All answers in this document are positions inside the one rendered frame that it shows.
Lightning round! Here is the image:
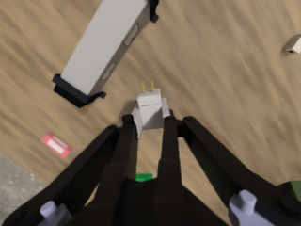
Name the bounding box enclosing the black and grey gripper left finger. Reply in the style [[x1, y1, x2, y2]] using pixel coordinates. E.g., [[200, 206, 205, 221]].
[[1, 103, 143, 226]]

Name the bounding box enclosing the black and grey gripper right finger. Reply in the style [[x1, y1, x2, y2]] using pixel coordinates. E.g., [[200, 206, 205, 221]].
[[150, 98, 301, 226]]

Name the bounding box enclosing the white charger with yellow prongs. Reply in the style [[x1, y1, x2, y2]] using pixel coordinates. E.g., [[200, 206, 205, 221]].
[[137, 80, 164, 130]]

